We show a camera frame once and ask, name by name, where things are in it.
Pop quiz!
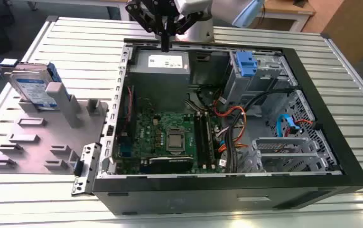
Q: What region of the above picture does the grey parts rack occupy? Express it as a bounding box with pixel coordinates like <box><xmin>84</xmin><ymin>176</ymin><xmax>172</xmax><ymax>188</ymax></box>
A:
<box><xmin>0</xmin><ymin>82</ymin><xmax>111</xmax><ymax>176</ymax></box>

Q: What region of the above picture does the blue drive latch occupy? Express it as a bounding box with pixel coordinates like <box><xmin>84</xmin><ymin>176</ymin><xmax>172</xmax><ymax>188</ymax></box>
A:
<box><xmin>236</xmin><ymin>51</ymin><xmax>259</xmax><ymax>78</ymax></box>

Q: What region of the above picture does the red wire with black plug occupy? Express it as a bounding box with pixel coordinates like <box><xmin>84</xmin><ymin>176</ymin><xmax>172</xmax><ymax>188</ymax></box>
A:
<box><xmin>293</xmin><ymin>119</ymin><xmax>324</xmax><ymax>130</ymax></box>

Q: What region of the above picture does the blue data wire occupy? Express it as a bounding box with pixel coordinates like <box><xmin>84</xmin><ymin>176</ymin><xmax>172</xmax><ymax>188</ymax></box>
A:
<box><xmin>275</xmin><ymin>114</ymin><xmax>301</xmax><ymax>139</ymax></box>

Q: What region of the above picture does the brown wooden cabinet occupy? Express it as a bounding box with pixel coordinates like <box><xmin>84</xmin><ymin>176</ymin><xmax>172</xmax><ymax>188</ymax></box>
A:
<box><xmin>300</xmin><ymin>0</ymin><xmax>363</xmax><ymax>65</ymax></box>

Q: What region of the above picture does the black RAM stick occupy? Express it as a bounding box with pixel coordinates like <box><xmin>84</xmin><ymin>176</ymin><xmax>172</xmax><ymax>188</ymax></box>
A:
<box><xmin>201</xmin><ymin>112</ymin><xmax>216</xmax><ymax>167</ymax></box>

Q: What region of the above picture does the silver CPU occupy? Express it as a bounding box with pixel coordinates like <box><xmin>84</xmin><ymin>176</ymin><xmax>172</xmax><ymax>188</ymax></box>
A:
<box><xmin>167</xmin><ymin>134</ymin><xmax>185</xmax><ymax>149</ymax></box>

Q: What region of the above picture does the metal optical drive cage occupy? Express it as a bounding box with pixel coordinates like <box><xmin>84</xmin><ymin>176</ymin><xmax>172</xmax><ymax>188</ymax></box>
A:
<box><xmin>225</xmin><ymin>49</ymin><xmax>297</xmax><ymax>105</ymax></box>

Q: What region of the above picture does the yellow black wire bundle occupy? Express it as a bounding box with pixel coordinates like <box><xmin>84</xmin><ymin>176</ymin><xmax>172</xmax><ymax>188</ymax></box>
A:
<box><xmin>184</xmin><ymin>98</ymin><xmax>209</xmax><ymax>114</ymax></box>

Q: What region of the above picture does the thick black cable bundle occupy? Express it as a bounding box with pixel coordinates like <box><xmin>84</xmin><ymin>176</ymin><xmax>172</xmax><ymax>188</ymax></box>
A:
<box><xmin>225</xmin><ymin>87</ymin><xmax>299</xmax><ymax>173</ymax></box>

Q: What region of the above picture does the wooden desk with white legs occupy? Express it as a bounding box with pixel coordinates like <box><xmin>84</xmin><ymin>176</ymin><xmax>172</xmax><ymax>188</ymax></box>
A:
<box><xmin>104</xmin><ymin>0</ymin><xmax>316</xmax><ymax>33</ymax></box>

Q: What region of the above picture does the green motherboard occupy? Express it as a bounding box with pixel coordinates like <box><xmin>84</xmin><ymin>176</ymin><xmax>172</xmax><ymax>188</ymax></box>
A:
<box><xmin>113</xmin><ymin>111</ymin><xmax>229</xmax><ymax>174</ymax></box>

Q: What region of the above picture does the metal disk bay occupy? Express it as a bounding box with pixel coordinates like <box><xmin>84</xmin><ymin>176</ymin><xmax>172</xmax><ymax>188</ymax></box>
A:
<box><xmin>251</xmin><ymin>136</ymin><xmax>340</xmax><ymax>173</ymax></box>

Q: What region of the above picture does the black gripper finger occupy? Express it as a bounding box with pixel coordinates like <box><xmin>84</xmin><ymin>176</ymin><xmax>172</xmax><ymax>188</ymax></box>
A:
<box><xmin>125</xmin><ymin>0</ymin><xmax>167</xmax><ymax>53</ymax></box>
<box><xmin>164</xmin><ymin>11</ymin><xmax>213</xmax><ymax>53</ymax></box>

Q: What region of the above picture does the black graphics card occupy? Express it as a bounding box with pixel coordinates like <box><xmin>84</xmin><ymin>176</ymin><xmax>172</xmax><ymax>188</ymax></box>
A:
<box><xmin>139</xmin><ymin>155</ymin><xmax>196</xmax><ymax>174</ymax></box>

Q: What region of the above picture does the grey power supply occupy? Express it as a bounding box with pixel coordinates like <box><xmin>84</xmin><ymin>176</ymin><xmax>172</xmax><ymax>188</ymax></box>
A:
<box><xmin>127</xmin><ymin>49</ymin><xmax>191</xmax><ymax>114</ymax></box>

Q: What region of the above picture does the hard disk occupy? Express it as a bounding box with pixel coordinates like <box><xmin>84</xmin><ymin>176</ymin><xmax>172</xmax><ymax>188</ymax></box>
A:
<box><xmin>0</xmin><ymin>57</ymin><xmax>63</xmax><ymax>111</ymax></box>

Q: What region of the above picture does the metal card retainer bracket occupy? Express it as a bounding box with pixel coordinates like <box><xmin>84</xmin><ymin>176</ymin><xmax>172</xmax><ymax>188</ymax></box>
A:
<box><xmin>69</xmin><ymin>142</ymin><xmax>101</xmax><ymax>197</ymax></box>

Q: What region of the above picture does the orange wire bundle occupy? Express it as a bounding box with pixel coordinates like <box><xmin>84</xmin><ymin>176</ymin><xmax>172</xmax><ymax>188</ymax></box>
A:
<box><xmin>213</xmin><ymin>105</ymin><xmax>249</xmax><ymax>152</ymax></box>

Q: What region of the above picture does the black PC case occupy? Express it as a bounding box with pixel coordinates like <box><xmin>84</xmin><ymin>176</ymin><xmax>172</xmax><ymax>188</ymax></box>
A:
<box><xmin>91</xmin><ymin>38</ymin><xmax>363</xmax><ymax>216</ymax></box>

